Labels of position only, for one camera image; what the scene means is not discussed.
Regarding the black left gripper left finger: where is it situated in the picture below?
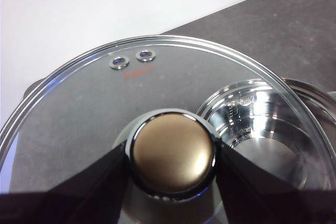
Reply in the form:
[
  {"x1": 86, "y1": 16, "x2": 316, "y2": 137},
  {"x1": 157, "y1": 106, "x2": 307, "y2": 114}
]
[{"x1": 0, "y1": 141, "x2": 130, "y2": 224}]

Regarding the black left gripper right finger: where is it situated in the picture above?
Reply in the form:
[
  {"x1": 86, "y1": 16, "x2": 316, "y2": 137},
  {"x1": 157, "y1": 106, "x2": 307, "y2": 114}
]
[{"x1": 215, "y1": 143, "x2": 336, "y2": 224}]

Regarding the glass lid with green knob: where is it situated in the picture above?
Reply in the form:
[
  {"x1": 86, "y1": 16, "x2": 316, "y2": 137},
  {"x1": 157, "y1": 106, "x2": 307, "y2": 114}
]
[{"x1": 0, "y1": 34, "x2": 336, "y2": 224}]

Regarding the pale green electric steamer pot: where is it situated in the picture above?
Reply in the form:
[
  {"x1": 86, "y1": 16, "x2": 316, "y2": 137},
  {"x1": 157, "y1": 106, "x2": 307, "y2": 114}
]
[{"x1": 195, "y1": 77, "x2": 336, "y2": 192}]

